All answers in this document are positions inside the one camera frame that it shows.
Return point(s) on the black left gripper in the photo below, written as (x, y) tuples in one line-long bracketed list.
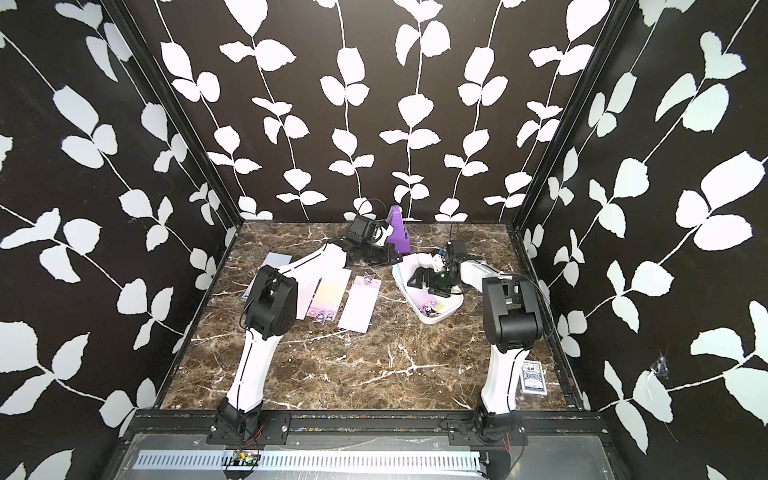
[(387, 252)]

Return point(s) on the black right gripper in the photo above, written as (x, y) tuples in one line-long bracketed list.
[(431, 283)]

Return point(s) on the white plastic storage box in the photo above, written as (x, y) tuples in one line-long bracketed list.
[(402, 271)]

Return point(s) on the lilac checked sticker sheet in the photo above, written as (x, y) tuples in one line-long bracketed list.
[(358, 310)]

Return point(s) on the purple sticker sheet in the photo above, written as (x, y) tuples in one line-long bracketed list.
[(328, 295)]

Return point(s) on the pink sticker sheet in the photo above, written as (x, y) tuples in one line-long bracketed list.
[(306, 294), (273, 261)]

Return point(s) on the plain lilac sticker sheet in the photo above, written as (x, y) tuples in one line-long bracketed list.
[(428, 305)]

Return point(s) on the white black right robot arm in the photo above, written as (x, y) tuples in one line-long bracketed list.
[(512, 315)]

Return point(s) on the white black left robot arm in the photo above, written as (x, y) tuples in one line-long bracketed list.
[(271, 310)]

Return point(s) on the purple plastic object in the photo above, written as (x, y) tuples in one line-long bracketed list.
[(399, 237)]

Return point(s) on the blue playing card deck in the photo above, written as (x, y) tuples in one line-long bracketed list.
[(533, 381)]

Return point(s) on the small electronics board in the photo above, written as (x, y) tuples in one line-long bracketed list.
[(241, 459)]

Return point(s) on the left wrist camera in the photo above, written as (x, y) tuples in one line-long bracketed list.
[(364, 230)]

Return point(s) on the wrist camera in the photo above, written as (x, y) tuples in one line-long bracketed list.
[(364, 230), (454, 251)]

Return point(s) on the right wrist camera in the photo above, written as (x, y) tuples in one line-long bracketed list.
[(454, 251)]

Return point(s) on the white perforated cable duct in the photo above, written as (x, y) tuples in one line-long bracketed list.
[(395, 462)]

